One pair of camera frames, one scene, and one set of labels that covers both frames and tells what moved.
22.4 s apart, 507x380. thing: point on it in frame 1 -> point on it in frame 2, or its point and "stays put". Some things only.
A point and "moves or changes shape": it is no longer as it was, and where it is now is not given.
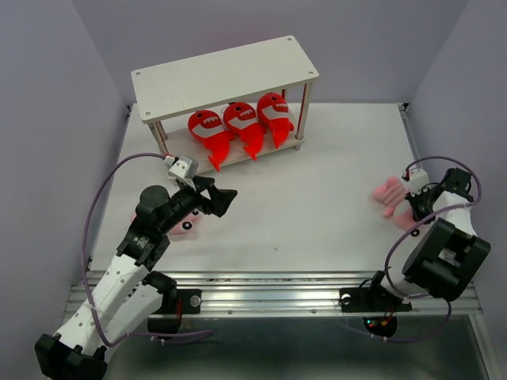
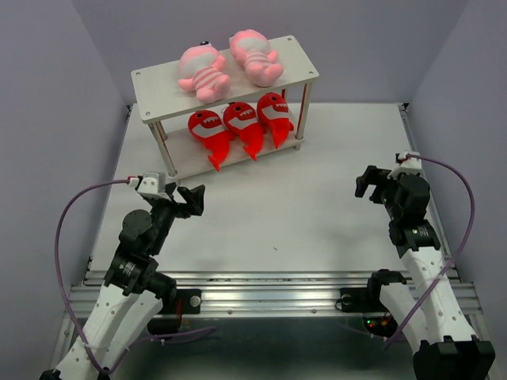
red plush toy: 272,113 stays put
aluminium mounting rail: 270,293 stays put
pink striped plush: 196,225 -> 201,66
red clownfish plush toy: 207,127 stays put
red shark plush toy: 240,119 stays put
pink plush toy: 392,193 moves or changes shape
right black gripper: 417,215 -> 373,175
